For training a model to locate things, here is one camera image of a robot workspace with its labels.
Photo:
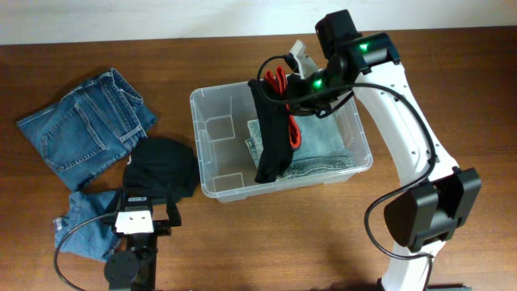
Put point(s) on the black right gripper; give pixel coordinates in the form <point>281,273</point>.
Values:
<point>293,86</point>

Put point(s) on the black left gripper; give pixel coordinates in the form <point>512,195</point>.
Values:
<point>161,229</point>

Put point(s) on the black red garment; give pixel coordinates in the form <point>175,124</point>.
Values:
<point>274,121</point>

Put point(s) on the light blue jeans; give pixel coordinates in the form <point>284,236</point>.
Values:
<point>322,149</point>

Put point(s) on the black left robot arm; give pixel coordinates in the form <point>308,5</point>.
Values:
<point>134,268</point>

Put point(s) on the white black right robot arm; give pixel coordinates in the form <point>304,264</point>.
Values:
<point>436,196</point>

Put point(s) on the medium blue denim garment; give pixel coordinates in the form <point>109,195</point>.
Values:
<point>95,240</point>

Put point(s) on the clear plastic storage bin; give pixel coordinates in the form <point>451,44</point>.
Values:
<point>228,144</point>

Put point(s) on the dark blue folded jeans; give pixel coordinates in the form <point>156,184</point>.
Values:
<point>93,126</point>

